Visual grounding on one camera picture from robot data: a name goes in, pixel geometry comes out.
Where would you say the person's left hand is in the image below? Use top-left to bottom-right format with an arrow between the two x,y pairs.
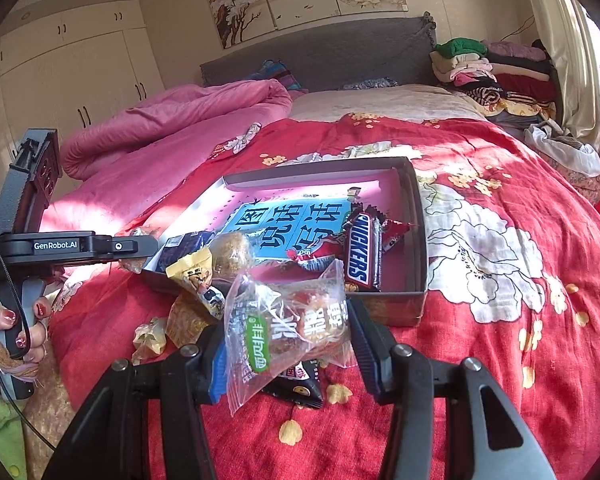
0,296 -> 52,366

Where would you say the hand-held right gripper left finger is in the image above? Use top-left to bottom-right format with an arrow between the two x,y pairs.
42,322 -> 229,480

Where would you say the brown chocolate bar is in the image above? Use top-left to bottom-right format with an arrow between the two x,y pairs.
341,204 -> 385,292

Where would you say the beige bed sheet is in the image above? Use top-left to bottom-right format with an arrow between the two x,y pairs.
287,85 -> 486,123

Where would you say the cream wardrobe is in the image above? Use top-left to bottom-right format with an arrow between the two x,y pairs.
0,0 -> 163,201

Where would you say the clear red candy packet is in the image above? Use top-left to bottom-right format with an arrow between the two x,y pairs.
224,259 -> 355,416

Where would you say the yellow snack packet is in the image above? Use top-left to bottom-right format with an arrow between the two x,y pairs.
166,247 -> 227,321

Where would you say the dark blue snack packet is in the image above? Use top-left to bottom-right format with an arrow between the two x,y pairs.
155,230 -> 217,272

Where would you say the clear cake packet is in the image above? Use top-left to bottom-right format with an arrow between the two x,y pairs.
211,232 -> 257,283

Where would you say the grey headboard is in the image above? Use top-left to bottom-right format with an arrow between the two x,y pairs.
200,12 -> 438,93

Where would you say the person's green clothing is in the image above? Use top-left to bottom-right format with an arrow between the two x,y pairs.
0,375 -> 27,480

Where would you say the black cable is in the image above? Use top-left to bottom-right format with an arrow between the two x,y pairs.
0,222 -> 56,451

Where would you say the stack of folded clothes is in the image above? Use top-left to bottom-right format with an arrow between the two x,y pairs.
430,37 -> 561,126

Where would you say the dark patterned cloth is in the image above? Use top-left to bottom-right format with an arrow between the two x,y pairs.
340,77 -> 398,92

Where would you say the white cloth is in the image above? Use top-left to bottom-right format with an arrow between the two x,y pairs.
524,120 -> 600,176

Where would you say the pink quilt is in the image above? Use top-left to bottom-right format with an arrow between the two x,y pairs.
40,80 -> 293,241

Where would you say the red floral blanket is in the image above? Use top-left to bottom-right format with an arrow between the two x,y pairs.
47,112 -> 600,480

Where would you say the dark patterned snack packet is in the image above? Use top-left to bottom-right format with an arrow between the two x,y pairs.
262,359 -> 326,409

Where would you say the dark shallow cardboard box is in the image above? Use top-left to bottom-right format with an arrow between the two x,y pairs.
145,156 -> 428,328

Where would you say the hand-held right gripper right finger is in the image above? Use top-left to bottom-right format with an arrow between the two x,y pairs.
347,297 -> 558,480

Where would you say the cream curtain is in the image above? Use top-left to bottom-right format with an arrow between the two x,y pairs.
522,0 -> 600,151

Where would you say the blue patterned pillow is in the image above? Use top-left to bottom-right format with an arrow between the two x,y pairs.
245,60 -> 308,93

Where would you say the orange pastry packet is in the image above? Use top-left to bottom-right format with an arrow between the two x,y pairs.
167,292 -> 216,348

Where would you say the small pale yellow packet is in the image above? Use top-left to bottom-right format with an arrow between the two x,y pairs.
131,316 -> 168,366

